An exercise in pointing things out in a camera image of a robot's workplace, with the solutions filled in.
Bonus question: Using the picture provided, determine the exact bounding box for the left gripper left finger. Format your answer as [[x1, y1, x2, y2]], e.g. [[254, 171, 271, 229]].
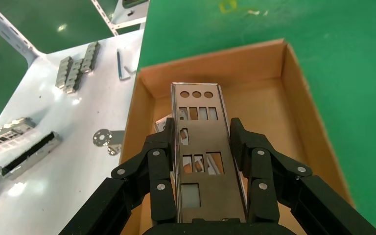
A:
[[111, 117, 177, 225]]

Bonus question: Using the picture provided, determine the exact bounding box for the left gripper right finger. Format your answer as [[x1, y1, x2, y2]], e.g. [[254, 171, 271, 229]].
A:
[[229, 117, 313, 224]]

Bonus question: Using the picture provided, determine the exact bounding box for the silver IO shield plate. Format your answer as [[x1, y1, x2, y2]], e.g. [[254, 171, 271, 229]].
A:
[[170, 82, 249, 224], [154, 113, 175, 134]]

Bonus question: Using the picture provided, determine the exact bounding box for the brown cardboard box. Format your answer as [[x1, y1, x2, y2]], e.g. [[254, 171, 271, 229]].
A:
[[119, 38, 355, 235]]

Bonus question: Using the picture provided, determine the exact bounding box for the silver connector row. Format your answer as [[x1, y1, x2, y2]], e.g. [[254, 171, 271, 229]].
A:
[[65, 59, 85, 95], [55, 55, 74, 90], [80, 41, 101, 74]]

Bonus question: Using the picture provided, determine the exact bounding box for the long silver metal bar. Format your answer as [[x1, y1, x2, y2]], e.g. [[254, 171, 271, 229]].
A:
[[0, 131, 63, 199]]

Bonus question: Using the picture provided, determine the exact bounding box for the perforated silver metal strip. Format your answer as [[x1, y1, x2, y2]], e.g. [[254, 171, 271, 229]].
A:
[[0, 117, 37, 150]]

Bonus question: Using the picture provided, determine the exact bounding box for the white metal frame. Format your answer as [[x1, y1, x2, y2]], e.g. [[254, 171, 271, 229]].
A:
[[91, 0, 150, 37]]

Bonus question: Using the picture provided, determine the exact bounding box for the grey slotted rack post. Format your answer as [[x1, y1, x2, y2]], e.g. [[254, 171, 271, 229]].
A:
[[0, 0, 42, 68]]

